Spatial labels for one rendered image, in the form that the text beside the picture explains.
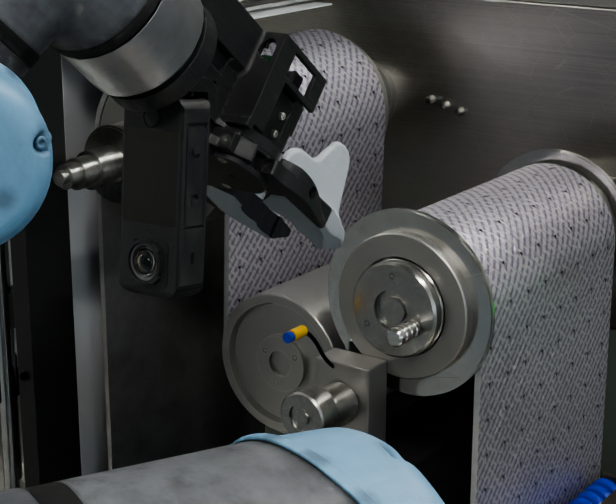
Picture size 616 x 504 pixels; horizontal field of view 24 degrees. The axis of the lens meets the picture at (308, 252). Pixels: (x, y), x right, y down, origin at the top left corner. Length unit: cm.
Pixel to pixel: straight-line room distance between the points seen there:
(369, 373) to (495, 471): 13
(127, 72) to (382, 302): 40
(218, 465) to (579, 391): 79
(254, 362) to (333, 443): 70
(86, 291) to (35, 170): 78
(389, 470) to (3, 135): 19
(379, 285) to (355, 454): 58
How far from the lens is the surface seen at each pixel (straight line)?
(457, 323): 108
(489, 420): 113
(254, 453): 52
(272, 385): 121
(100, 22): 74
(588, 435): 132
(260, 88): 83
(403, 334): 107
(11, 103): 57
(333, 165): 91
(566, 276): 121
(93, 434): 140
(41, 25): 72
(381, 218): 111
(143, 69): 76
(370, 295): 110
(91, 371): 138
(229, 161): 83
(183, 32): 77
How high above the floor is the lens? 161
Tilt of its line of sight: 17 degrees down
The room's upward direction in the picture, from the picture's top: straight up
